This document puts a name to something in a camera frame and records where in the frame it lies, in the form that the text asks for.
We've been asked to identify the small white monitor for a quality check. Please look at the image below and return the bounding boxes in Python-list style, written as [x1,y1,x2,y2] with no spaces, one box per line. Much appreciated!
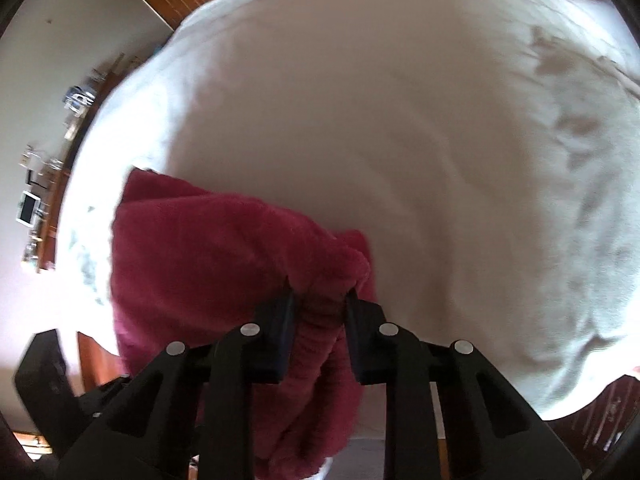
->
[16,191,42,226]

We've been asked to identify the black case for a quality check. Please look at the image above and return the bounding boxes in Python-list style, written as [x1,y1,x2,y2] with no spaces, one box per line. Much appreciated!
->
[14,329,131,461]

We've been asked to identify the clear glassware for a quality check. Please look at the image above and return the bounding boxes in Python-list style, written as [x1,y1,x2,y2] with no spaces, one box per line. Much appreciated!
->
[62,82,98,113]

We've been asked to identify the white blanket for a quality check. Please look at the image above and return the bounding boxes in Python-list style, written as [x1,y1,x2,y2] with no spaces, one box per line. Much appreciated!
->
[57,0,640,480]

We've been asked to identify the cluttered wooden shelf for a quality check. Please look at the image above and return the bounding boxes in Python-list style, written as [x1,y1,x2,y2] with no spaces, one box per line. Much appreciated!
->
[20,50,143,273]

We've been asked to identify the pink fleece pants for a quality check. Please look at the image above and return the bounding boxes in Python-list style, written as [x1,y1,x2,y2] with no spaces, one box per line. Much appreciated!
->
[110,167,373,480]

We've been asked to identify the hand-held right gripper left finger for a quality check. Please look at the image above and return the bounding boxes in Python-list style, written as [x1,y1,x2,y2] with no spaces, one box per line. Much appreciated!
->
[57,280,297,480]

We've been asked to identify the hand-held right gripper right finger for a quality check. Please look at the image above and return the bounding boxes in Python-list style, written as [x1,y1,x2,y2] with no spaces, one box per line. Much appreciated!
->
[345,288,583,480]

